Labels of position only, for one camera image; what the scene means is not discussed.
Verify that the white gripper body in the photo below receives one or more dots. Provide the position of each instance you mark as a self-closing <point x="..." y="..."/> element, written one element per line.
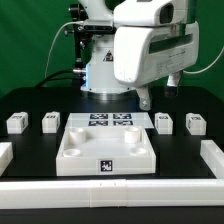
<point x="143" y="55"/>

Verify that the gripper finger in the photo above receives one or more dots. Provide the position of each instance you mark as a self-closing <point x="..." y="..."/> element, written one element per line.
<point x="144" y="97"/>
<point x="171" y="89"/>

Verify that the white square table top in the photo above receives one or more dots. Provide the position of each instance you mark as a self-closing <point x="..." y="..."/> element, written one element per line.
<point x="105" y="150"/>

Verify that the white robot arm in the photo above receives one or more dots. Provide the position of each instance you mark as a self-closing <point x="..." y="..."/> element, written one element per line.
<point x="100" y="78"/>

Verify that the white sheet with markers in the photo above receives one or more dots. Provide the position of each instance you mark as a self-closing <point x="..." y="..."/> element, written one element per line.
<point x="109" y="119"/>

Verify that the white front fence bar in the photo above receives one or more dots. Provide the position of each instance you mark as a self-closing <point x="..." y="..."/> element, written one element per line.
<point x="111" y="193"/>

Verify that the white left fence block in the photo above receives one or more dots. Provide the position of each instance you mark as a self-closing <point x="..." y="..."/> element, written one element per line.
<point x="6" y="155"/>

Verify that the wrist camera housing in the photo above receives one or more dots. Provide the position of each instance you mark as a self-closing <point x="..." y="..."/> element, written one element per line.
<point x="147" y="13"/>

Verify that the black camera on mount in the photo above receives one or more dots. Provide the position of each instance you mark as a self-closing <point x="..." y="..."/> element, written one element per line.
<point x="96" y="27"/>

